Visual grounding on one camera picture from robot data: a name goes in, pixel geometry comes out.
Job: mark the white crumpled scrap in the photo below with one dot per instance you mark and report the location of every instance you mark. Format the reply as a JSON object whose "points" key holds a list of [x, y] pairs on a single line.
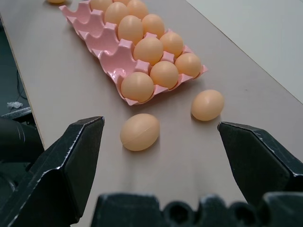
{"points": [[14, 104]]}

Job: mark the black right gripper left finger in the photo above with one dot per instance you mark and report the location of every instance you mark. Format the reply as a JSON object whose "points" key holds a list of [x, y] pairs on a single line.
{"points": [[59, 170]]}

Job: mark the tan egg with seam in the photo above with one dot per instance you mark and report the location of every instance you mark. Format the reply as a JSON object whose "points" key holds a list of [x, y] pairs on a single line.
{"points": [[139, 132]]}

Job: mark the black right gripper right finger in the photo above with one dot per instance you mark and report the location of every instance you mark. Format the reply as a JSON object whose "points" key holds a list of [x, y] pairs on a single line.
{"points": [[255, 160]]}

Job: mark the pink egg tray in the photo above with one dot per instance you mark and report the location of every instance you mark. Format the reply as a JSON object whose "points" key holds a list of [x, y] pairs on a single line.
{"points": [[104, 45]]}

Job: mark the black rounded object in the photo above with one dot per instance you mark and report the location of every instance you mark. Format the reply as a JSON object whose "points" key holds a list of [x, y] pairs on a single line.
{"points": [[16, 139]]}

